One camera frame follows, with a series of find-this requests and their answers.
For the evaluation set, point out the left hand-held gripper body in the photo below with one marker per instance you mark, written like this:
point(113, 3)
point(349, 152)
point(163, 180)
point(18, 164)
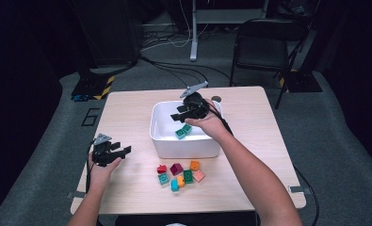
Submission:
point(102, 153)

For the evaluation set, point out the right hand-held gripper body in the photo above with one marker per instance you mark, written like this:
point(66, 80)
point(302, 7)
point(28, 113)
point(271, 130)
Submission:
point(197, 106)

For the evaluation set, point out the turquoise toy block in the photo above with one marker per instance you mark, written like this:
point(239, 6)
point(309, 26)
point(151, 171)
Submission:
point(180, 134)

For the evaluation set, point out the white plastic bin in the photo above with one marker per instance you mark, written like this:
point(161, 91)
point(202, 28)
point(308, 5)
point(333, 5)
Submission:
point(186, 149)

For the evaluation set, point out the red toy block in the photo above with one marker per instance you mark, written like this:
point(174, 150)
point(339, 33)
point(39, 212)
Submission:
point(161, 169)

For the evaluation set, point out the orange toy block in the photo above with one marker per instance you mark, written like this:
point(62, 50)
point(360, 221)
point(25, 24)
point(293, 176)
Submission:
point(194, 165)

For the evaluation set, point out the maroon sloped toy block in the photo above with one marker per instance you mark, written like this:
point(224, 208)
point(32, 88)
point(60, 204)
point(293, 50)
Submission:
point(176, 169)

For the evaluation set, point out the dark green toy block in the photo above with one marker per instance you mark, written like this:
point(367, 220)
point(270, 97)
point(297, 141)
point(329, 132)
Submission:
point(188, 176)

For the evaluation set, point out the pink toy block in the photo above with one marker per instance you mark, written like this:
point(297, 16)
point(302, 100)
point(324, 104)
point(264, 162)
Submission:
point(198, 175)

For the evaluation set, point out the light blue toy block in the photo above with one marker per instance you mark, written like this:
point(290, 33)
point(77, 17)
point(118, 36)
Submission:
point(174, 185)

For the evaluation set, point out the small yellow-orange toy block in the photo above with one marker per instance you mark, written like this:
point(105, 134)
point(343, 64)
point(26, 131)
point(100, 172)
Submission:
point(181, 181)

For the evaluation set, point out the person's left hand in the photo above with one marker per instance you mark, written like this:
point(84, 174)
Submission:
point(99, 177)

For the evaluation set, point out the person's right hand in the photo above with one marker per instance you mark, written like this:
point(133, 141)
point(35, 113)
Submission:
point(213, 125)

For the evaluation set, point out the round dark table grommet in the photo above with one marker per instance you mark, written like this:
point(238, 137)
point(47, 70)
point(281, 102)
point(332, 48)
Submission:
point(217, 98)

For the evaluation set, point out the black stand base striped edge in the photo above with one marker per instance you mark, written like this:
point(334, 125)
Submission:
point(89, 86)

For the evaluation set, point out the black folding chair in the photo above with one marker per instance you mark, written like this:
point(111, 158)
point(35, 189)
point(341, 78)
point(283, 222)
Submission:
point(262, 50)

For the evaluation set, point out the dark curtain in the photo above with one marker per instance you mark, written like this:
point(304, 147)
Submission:
point(17, 94)
point(356, 78)

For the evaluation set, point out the person's dark clothing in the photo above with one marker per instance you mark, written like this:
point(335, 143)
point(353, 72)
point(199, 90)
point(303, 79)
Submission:
point(205, 219)

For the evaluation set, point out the black equipment case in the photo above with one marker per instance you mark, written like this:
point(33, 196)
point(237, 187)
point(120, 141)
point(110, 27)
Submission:
point(111, 31)

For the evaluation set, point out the white desk frame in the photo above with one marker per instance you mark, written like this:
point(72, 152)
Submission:
point(193, 31)

